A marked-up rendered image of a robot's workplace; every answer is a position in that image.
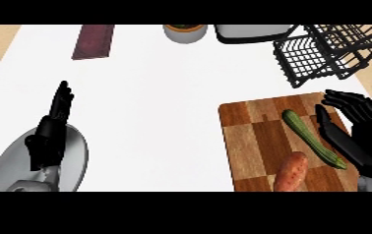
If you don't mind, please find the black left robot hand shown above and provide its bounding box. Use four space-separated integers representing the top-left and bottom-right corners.
24 80 76 172

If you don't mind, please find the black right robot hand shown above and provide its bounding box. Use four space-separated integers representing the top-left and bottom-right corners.
315 88 372 177

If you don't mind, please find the orange sweet potato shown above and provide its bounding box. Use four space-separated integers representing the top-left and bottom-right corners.
272 150 310 193

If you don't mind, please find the brown wooden cutting board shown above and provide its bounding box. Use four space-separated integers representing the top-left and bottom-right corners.
217 91 362 193

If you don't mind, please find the green zucchini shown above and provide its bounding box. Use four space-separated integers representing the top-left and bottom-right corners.
281 108 349 171

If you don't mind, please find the dark red rectangular block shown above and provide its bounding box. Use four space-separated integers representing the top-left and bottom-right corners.
71 24 117 61

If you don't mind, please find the black and white appliance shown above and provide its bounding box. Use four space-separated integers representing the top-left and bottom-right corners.
214 24 300 45

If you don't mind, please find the grey pot with plant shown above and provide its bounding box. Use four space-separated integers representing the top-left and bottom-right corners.
163 24 210 44

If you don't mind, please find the black wire tiered basket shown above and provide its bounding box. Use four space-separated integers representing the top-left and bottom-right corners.
272 24 372 89

